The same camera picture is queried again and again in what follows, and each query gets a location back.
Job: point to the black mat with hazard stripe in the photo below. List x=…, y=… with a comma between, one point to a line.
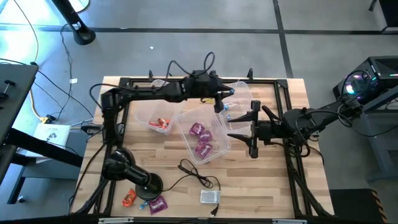
x=351, y=207

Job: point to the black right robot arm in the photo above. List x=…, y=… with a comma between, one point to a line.
x=323, y=119

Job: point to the black table clamp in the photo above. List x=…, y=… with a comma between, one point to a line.
x=249, y=73
x=150, y=74

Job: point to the black pole stand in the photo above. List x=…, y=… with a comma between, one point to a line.
x=82, y=34

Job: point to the clear plastic bin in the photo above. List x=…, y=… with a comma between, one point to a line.
x=217, y=149
x=242, y=93
x=146, y=109

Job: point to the white printed booklet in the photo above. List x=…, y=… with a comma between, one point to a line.
x=53, y=133

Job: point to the white tape piece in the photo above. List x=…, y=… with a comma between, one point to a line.
x=73, y=81

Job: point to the black aluminium rig frame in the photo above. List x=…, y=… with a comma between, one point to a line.
x=264, y=81

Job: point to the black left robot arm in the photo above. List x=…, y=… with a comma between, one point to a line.
x=140, y=93

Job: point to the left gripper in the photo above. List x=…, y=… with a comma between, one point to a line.
x=203, y=85

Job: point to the grey metal cart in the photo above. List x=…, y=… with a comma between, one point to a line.
x=377, y=140

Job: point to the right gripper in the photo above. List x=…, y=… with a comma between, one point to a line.
x=269, y=132

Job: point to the crumpled printed plastic wrapper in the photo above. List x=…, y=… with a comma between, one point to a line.
x=210, y=196

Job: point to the dark grey desk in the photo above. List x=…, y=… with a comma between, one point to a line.
x=15, y=93

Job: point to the black computer tower with lights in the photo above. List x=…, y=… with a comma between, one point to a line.
x=385, y=70

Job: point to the silver metal bracket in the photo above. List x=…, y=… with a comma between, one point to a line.
x=115, y=220
x=289, y=221

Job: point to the dark furniture piece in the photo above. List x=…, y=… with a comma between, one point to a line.
x=392, y=12

